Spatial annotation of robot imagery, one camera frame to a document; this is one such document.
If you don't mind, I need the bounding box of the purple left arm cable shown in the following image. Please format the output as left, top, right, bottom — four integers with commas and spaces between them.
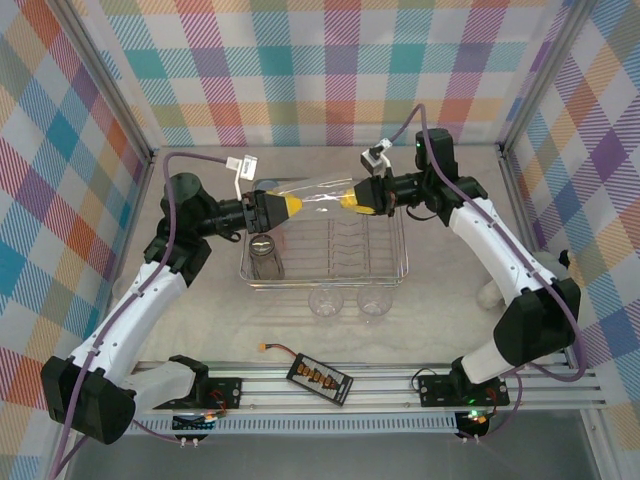
47, 151, 231, 479

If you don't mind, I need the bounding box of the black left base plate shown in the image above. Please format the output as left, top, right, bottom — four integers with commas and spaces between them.
197, 377, 245, 410

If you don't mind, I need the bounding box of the left aluminium side rail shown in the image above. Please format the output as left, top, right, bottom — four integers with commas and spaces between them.
109, 157, 157, 301

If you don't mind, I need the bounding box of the right electronics board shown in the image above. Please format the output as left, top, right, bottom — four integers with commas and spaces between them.
457, 408, 490, 427

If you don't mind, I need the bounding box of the right aluminium side rail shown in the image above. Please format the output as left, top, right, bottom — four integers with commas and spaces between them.
498, 147, 546, 254

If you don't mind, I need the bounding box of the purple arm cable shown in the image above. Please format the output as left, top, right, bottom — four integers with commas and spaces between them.
387, 103, 589, 444
47, 151, 231, 479

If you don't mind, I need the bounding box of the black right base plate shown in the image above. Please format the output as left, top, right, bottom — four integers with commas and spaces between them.
416, 373, 511, 409

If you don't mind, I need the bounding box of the white slotted cable duct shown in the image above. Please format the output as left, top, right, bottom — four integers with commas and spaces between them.
122, 413, 460, 437

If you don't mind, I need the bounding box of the wire with yellow connector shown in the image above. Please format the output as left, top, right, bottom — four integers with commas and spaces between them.
257, 342, 301, 359

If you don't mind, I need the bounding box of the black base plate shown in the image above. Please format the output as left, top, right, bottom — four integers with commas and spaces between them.
197, 377, 245, 410
416, 373, 511, 409

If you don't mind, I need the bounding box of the electronics board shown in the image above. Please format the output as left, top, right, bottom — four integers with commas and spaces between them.
457, 408, 490, 427
172, 410, 220, 432

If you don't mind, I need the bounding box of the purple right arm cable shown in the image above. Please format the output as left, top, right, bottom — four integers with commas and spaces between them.
387, 103, 589, 444

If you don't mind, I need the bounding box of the right aluminium frame post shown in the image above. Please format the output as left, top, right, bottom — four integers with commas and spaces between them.
497, 0, 599, 156

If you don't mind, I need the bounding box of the aluminium frame post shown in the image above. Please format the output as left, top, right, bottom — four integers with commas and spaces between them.
497, 0, 599, 156
59, 0, 157, 164

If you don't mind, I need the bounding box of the dark grey plastic cup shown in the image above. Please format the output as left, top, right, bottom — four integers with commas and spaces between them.
248, 234, 286, 282

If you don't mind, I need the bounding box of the aluminium side rail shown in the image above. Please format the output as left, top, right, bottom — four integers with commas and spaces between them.
109, 157, 157, 301
498, 147, 546, 254

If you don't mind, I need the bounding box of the left aluminium frame post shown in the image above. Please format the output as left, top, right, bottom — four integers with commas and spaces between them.
59, 0, 157, 164

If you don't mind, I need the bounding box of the left electronics board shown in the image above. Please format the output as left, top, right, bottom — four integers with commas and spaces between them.
172, 410, 220, 432

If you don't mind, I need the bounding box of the black charger board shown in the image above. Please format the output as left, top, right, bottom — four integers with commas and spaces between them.
286, 352, 355, 407

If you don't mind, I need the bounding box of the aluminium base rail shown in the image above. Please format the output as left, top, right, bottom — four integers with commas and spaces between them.
122, 360, 607, 412

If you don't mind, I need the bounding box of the chrome wire dish rack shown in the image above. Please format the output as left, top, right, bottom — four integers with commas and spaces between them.
238, 177, 410, 291

